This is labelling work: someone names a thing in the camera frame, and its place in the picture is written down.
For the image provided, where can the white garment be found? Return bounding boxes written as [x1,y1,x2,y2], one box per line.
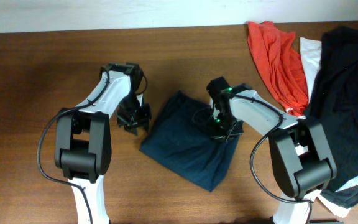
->
[300,37,358,218]

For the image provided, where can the red orange shirt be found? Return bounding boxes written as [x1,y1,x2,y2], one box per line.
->
[247,21,309,116]

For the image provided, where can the right black cable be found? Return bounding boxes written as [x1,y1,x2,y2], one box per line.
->
[193,93,315,224]

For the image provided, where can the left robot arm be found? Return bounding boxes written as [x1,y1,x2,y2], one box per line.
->
[55,63,151,223]

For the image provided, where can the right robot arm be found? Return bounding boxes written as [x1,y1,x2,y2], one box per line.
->
[206,77,337,223]

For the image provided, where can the navy blue shorts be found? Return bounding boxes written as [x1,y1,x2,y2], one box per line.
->
[140,91,239,192]

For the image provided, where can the black garment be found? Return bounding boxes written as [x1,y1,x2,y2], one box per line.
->
[304,27,358,208]

